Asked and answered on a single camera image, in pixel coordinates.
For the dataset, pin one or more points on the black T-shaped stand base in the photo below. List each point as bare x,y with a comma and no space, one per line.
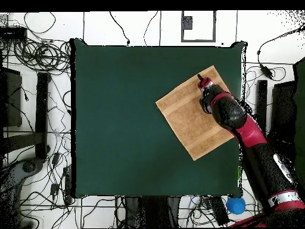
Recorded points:
42,114
261,100

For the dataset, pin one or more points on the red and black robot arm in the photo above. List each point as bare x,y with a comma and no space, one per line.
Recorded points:
252,133

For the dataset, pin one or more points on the grey square floor frame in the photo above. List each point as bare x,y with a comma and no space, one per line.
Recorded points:
197,40

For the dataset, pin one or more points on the dark grey floor plate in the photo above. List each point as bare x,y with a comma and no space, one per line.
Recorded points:
187,22

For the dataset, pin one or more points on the tan terry towel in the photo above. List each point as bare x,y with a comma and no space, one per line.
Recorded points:
188,119

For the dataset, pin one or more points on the dark green tablecloth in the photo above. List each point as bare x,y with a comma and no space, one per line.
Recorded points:
119,83

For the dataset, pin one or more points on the black keyboard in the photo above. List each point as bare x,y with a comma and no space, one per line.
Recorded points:
219,210

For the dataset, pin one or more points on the grey office chair base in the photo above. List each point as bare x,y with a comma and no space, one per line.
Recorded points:
28,167

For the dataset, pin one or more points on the black box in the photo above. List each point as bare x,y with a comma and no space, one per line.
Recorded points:
10,100
283,112

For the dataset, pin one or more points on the black power adapter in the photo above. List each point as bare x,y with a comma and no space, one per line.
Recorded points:
55,158
54,189

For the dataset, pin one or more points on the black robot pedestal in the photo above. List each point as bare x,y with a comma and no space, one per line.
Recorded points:
155,212

